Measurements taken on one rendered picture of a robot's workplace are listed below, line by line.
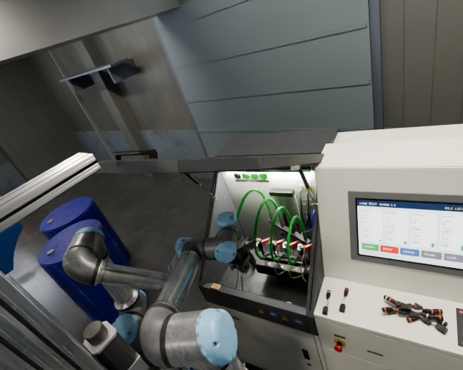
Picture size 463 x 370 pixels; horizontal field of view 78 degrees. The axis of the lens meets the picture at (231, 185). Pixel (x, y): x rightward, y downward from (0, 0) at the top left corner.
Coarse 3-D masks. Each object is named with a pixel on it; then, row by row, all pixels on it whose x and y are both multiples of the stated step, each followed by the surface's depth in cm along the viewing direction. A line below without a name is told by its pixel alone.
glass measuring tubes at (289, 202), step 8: (272, 192) 167; (280, 192) 164; (288, 192) 161; (280, 200) 169; (288, 200) 168; (296, 200) 167; (288, 208) 170; (296, 208) 169; (288, 224) 179; (296, 224) 174
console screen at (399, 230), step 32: (352, 192) 122; (384, 192) 115; (352, 224) 127; (384, 224) 120; (416, 224) 113; (448, 224) 107; (352, 256) 133; (384, 256) 125; (416, 256) 118; (448, 256) 112
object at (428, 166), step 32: (352, 160) 122; (384, 160) 115; (416, 160) 109; (448, 160) 104; (320, 192) 130; (416, 192) 109; (448, 192) 104; (320, 224) 136; (384, 288) 131; (416, 288) 124; (448, 288) 117; (320, 320) 131; (352, 352) 135; (384, 352) 123; (416, 352) 113
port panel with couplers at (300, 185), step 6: (300, 180) 157; (312, 180) 153; (300, 186) 159; (312, 186) 155; (306, 192) 160; (312, 192) 158; (306, 198) 162; (306, 204) 165; (312, 204) 160; (306, 210) 167; (312, 210) 165; (306, 216) 168
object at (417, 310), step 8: (384, 296) 124; (400, 304) 119; (408, 304) 119; (416, 304) 119; (392, 312) 120; (400, 312) 117; (408, 312) 117; (416, 312) 116; (424, 312) 115; (432, 312) 113; (440, 312) 114; (408, 320) 115; (424, 320) 113; (440, 320) 112; (440, 328) 109
